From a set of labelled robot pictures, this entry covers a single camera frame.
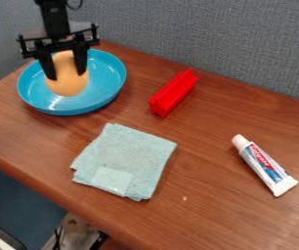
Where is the blue plastic plate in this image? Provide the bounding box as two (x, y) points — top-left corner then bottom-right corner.
(17, 49), (127, 116)

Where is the grey object under table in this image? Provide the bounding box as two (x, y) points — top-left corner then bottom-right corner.
(41, 213), (108, 250)

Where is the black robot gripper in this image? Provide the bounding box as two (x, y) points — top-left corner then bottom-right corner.
(17, 8), (98, 80)

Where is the light green folded cloth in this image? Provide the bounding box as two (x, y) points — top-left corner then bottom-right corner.
(70, 123), (177, 201)

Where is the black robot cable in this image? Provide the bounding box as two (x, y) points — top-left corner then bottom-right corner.
(65, 0), (85, 11)

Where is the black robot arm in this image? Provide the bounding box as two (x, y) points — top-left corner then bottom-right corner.
(17, 0), (100, 80)

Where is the yellow egg-shaped ball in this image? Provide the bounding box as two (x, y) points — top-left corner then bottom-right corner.
(45, 51), (89, 97)

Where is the red plastic block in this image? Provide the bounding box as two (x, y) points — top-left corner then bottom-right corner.
(149, 69), (199, 117)

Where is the white toothpaste tube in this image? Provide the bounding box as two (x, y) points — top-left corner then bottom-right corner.
(232, 135), (299, 197)

